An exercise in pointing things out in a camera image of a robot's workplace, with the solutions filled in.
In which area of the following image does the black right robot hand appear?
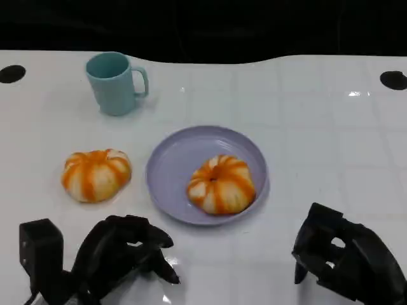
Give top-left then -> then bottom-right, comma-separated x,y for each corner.
291,202 -> 407,305

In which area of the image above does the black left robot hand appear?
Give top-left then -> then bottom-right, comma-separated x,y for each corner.
70,215 -> 181,305

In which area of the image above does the orange white toy bread roll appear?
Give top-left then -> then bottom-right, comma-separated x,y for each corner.
186,154 -> 257,215
60,148 -> 133,204

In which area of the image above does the lilac plate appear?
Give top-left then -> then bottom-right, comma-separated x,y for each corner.
145,125 -> 271,227

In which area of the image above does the pale green mug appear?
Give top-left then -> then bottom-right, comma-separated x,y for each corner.
85,51 -> 150,117

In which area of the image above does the black table grommet hole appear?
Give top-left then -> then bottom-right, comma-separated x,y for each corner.
0,65 -> 27,85
380,70 -> 407,91

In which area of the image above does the black backdrop curtain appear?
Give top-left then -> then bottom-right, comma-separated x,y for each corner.
0,0 -> 407,65

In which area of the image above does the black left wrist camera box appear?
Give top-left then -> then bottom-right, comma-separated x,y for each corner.
18,218 -> 65,297

